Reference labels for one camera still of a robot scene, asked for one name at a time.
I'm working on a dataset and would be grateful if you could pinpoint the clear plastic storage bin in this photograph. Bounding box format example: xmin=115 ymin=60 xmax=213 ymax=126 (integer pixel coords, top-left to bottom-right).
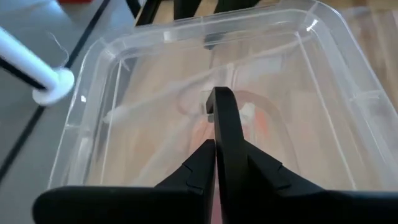
xmin=46 ymin=0 xmax=398 ymax=192

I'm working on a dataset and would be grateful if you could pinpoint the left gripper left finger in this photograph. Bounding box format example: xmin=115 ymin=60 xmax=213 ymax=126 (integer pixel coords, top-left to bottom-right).
xmin=32 ymin=139 xmax=217 ymax=224

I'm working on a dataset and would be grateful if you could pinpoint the white pole with round base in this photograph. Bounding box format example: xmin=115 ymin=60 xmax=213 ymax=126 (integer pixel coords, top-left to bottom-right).
xmin=0 ymin=26 xmax=76 ymax=107

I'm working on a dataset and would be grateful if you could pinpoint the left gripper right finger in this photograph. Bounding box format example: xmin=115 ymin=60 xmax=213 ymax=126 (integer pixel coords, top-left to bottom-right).
xmin=244 ymin=140 xmax=398 ymax=224

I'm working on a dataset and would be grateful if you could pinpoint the black stand frame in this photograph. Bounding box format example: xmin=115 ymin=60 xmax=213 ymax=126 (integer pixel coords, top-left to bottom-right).
xmin=126 ymin=0 xmax=261 ymax=27

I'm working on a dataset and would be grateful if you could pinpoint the clear zip bag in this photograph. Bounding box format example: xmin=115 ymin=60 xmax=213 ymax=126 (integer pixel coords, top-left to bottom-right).
xmin=102 ymin=35 xmax=313 ymax=187

